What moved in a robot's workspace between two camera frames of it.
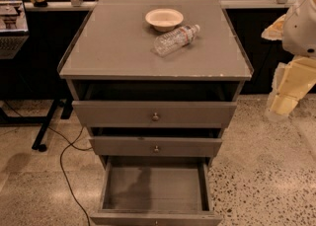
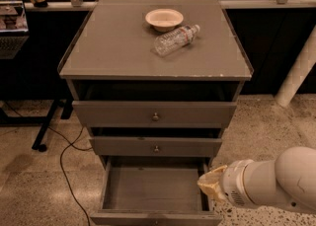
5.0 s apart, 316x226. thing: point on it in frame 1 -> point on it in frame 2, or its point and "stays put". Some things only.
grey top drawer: (152, 114) stays put
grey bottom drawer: (155, 190) stays put
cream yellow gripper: (301, 31) -> (233, 182)
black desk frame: (67, 105) stays put
